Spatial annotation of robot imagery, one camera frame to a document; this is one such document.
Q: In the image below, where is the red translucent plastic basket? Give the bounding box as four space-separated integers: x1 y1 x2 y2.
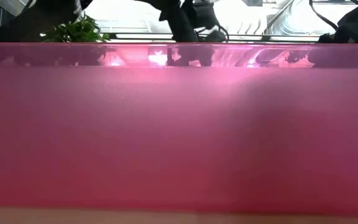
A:
0 42 358 216

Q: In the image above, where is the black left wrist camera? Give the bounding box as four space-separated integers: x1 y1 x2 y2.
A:
183 0 222 32

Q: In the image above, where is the green potted plant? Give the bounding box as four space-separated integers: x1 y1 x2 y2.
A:
40 15 111 44

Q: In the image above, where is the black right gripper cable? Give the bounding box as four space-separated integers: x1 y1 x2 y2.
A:
308 0 339 31

